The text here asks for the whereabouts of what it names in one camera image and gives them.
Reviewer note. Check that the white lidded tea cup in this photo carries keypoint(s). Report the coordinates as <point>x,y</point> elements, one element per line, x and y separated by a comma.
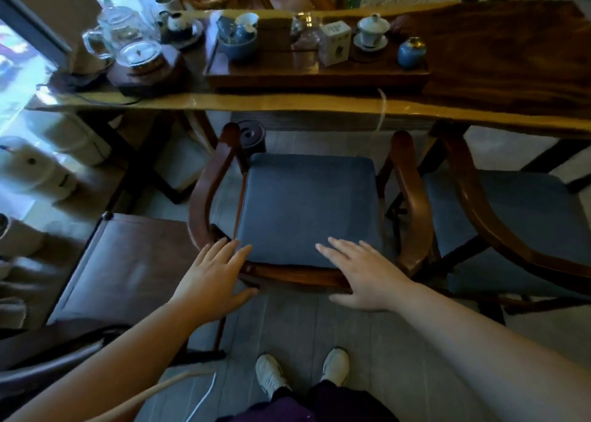
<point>373,29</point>

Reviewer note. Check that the long wooden table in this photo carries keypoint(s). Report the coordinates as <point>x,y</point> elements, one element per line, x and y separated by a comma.
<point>503,57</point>

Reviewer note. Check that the white shoe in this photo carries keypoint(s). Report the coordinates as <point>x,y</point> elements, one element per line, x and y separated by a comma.
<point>336,366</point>
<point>270,374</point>

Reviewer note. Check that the grey round plate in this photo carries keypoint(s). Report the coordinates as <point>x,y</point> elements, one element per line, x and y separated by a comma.
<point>196,34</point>

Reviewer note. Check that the pale mug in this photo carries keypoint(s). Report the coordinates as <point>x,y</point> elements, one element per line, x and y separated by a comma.
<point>165,2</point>

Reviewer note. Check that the white paper box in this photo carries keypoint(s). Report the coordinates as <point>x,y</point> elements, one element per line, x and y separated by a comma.
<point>334,43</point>

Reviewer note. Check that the large glass teapot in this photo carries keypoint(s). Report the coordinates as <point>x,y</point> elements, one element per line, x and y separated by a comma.
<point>121,24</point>

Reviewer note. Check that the brown wooden armchair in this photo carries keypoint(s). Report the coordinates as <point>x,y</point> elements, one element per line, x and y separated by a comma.
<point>485,223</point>
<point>415,204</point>

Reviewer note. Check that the person's left thumb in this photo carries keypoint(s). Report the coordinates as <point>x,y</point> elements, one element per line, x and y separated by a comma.
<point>244,298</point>

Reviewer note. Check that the person's right hand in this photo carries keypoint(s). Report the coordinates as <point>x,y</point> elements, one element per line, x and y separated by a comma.
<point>369,278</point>

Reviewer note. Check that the white left shoe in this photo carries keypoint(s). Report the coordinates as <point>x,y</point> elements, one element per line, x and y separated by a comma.
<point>270,374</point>

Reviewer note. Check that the small black white teapot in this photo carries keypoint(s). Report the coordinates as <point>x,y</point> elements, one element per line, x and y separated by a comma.
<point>179,24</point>

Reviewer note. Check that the person's left little finger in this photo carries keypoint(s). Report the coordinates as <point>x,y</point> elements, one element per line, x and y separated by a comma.
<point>203,256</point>

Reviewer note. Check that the person's right forearm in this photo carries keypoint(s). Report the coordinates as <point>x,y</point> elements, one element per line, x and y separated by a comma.
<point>485,357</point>

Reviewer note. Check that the blue ceramic bowl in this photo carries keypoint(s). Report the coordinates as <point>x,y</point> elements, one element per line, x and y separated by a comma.
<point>239,50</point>

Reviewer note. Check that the blue round jar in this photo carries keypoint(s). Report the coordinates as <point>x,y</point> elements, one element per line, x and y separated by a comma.
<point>411,53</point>

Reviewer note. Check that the blue tea cup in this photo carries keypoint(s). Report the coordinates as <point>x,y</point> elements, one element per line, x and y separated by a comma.
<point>244,33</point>

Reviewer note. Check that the purple trousers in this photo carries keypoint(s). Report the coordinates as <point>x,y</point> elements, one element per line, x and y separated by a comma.
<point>323,408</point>

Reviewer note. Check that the person's right little finger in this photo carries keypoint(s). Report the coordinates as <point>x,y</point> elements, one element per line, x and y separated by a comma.
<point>374,252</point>

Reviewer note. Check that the black round bin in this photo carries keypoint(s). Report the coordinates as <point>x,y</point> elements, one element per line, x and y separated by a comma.
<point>253,137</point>

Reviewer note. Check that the white right shoe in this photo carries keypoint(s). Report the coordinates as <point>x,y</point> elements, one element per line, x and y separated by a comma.
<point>336,366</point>

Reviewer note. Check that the person's left forearm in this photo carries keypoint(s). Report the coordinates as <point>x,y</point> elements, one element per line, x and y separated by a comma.
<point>115,366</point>

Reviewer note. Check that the dark wooden tea tray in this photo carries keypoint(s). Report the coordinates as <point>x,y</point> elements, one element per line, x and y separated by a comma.
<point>277,73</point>

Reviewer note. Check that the person's right middle finger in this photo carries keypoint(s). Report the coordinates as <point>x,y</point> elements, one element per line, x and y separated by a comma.
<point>344,251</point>

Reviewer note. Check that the blue seat cushion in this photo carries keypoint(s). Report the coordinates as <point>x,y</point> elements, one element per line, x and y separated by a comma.
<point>526,223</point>
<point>309,204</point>

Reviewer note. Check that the white saucer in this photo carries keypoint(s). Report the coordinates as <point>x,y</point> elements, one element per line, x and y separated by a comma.
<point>364,46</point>

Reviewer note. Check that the person's left hand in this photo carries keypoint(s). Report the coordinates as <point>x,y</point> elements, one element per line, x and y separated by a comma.
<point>210,288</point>

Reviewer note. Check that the person's right thumb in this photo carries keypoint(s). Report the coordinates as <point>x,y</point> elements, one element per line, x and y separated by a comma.
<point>344,300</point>

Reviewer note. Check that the glass pitcher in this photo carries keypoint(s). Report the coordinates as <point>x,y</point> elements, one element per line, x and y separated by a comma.
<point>305,43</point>

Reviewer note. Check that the person's left middle finger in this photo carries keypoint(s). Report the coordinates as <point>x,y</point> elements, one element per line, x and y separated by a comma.
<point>230,253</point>

